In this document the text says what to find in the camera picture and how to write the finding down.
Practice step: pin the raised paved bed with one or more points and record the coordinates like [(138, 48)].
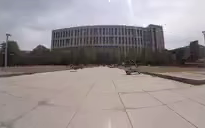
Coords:
[(180, 71)]

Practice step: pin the low dark building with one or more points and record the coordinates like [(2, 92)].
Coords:
[(193, 50)]

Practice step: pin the vehicle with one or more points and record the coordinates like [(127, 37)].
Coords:
[(132, 69)]

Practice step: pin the pale stone slab plaza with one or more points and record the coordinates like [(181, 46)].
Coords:
[(96, 96)]

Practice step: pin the curved grey building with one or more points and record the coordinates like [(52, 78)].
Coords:
[(103, 36)]

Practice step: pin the row of trees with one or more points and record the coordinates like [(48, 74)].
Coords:
[(66, 57)]

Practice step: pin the dark stone kerb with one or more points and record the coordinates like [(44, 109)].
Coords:
[(180, 80), (10, 75)]

